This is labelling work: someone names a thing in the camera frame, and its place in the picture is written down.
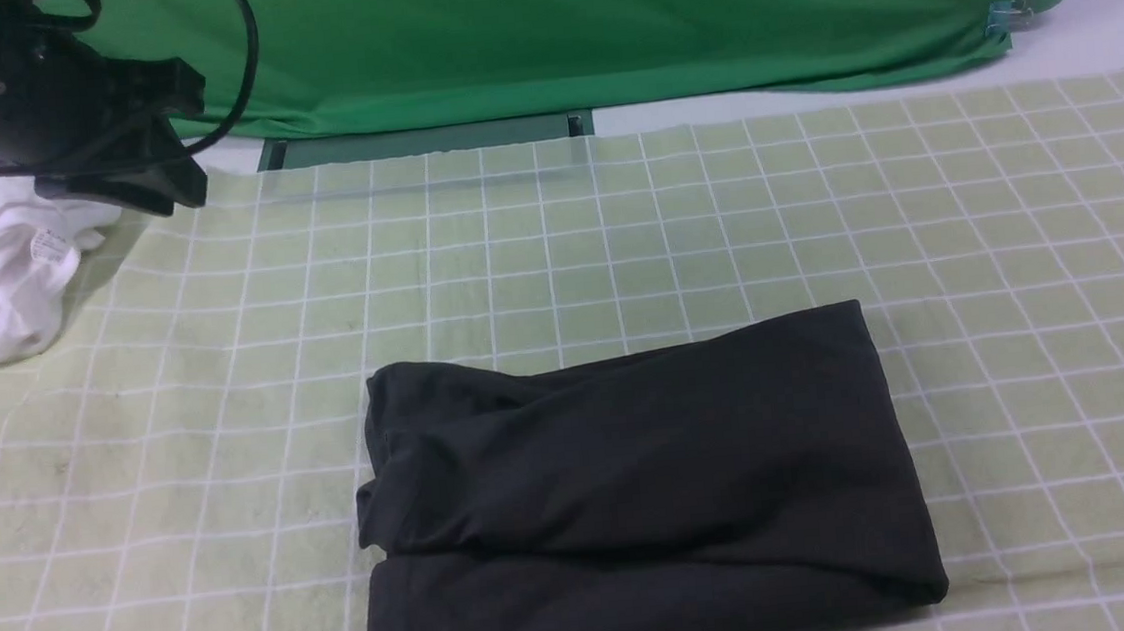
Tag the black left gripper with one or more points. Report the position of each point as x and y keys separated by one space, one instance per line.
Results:
x=88 y=127

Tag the dark gray long-sleeve shirt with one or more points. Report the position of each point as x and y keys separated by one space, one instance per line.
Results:
x=758 y=481

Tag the light green checkered tablecloth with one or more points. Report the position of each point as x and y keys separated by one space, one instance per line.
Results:
x=184 y=458

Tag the metal binder clip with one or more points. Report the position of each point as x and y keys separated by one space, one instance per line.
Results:
x=1006 y=17

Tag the green backdrop cloth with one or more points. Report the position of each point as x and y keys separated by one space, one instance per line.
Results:
x=342 y=67

